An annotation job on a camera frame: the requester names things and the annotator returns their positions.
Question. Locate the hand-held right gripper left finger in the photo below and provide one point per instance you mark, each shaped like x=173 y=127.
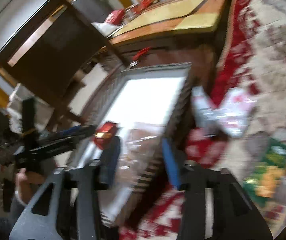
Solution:
x=111 y=160

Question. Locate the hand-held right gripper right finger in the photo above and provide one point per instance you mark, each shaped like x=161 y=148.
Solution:
x=171 y=160

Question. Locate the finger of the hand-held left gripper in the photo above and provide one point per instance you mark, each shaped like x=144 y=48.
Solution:
x=68 y=133
x=65 y=148

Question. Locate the shiny red snack packet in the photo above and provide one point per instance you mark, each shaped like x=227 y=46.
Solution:
x=105 y=135

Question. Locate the striped cardboard box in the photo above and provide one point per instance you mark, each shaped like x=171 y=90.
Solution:
x=143 y=100

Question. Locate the white pink strawberry snack packet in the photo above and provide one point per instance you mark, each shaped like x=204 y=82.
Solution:
x=235 y=112

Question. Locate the green cracker packet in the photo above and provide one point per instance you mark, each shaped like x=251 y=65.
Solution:
x=263 y=182

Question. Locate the dark green snack packet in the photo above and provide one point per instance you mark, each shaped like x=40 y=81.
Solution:
x=275 y=152

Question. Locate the person's left hand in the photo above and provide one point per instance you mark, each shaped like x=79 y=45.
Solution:
x=29 y=182

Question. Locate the white plastic bag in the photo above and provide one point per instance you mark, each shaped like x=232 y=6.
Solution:
x=20 y=105
x=108 y=28

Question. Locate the white grey snack packet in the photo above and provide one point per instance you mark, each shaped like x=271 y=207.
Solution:
x=201 y=105

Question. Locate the dark wooden chair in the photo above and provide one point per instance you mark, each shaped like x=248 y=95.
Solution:
x=58 y=50

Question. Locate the red scissors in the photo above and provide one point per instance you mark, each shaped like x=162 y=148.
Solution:
x=140 y=52

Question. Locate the red paper bag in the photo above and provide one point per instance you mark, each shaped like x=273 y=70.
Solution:
x=114 y=17

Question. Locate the sofa with red patterned cover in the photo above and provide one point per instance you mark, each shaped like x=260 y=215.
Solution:
x=258 y=55

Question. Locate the wooden cabinet with yellow top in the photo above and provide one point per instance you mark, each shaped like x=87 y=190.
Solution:
x=170 y=17

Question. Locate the red plush toy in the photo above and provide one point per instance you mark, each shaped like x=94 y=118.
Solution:
x=145 y=2

